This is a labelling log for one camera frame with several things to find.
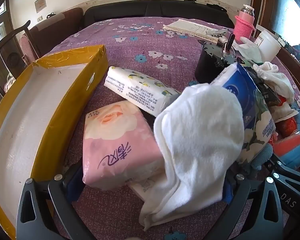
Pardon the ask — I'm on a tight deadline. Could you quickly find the black cylindrical device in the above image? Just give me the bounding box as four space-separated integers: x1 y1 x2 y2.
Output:
194 34 240 83

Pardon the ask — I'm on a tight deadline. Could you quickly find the white cloth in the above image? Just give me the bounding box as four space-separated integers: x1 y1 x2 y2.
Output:
252 62 295 105

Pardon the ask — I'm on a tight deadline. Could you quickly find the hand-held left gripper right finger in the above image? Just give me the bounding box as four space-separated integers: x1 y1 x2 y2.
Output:
212 174 284 240

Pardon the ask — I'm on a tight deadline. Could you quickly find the yellow cardboard box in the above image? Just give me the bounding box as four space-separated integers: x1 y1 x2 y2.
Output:
0 44 108 240

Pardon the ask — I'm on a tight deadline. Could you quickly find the blue red cloth bundle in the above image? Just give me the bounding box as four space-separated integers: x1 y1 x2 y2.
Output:
272 131 300 170

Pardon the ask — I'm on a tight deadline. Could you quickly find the white towel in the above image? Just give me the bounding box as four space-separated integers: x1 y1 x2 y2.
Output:
139 83 245 232

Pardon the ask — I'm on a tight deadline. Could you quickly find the black sofa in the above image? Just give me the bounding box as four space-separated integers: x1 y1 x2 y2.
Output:
84 0 235 29

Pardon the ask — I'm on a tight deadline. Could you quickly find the pink tissue pack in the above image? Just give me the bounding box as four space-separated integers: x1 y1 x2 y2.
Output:
82 100 165 190

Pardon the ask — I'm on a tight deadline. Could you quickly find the lemon print tissue pack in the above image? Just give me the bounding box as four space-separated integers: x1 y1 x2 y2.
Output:
129 172 167 202
104 66 182 117

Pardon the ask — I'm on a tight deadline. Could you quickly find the blue floral tissue pack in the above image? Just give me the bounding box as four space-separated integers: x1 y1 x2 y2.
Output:
210 62 277 164

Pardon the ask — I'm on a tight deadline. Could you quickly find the pink covered bottle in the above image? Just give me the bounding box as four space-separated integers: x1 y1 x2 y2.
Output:
234 4 256 44

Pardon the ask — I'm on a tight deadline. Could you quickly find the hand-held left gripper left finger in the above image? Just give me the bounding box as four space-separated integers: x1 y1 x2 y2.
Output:
16 160 95 240

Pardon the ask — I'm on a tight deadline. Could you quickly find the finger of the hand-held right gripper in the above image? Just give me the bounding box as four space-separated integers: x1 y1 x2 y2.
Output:
264 154 300 217

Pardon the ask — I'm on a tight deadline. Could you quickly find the small wall plaque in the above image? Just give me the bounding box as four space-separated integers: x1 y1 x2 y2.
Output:
34 0 46 13

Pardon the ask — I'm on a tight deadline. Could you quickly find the stack of papers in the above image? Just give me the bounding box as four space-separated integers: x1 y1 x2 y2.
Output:
162 19 227 43

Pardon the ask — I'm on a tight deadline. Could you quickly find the white plastic container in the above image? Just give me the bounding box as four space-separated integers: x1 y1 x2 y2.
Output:
256 29 282 61

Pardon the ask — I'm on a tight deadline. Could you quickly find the red cloth item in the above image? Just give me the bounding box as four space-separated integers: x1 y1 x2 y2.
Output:
275 116 297 138

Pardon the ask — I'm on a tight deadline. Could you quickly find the dark wooden chair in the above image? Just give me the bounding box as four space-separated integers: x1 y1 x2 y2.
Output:
0 20 32 85

